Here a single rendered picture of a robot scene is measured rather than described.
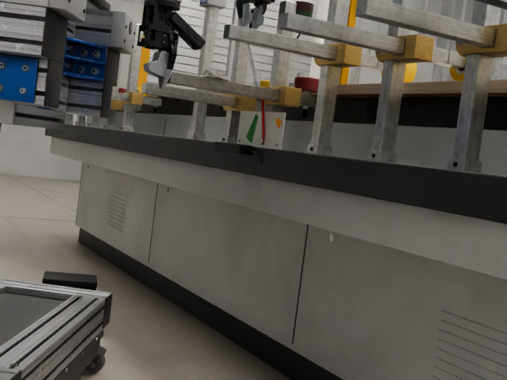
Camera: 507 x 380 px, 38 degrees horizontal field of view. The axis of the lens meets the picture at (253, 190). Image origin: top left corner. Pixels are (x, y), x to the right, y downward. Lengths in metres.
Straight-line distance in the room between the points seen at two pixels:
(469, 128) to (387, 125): 0.25
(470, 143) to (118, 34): 0.93
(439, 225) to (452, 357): 0.38
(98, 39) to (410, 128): 0.82
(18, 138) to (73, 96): 7.66
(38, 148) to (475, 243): 8.49
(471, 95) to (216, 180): 1.10
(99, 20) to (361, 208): 0.81
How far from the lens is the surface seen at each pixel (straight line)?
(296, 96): 1.99
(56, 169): 9.70
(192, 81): 1.88
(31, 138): 9.61
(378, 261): 1.94
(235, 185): 2.22
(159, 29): 1.84
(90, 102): 1.91
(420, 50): 1.58
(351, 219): 1.71
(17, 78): 1.48
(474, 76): 1.44
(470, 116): 1.43
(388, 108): 1.62
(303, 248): 2.23
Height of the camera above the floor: 0.69
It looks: 3 degrees down
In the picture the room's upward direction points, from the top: 7 degrees clockwise
